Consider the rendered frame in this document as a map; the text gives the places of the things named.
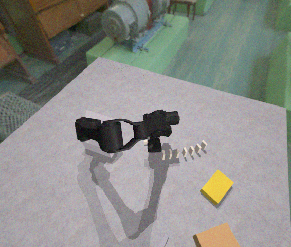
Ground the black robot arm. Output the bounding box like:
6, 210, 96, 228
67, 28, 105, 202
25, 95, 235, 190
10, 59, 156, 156
75, 110, 180, 153

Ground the yellow rectangular block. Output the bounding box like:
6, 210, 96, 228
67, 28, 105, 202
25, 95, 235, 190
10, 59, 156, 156
200, 170, 233, 205

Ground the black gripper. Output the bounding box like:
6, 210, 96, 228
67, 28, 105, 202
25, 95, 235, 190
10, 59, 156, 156
148, 132, 161, 153

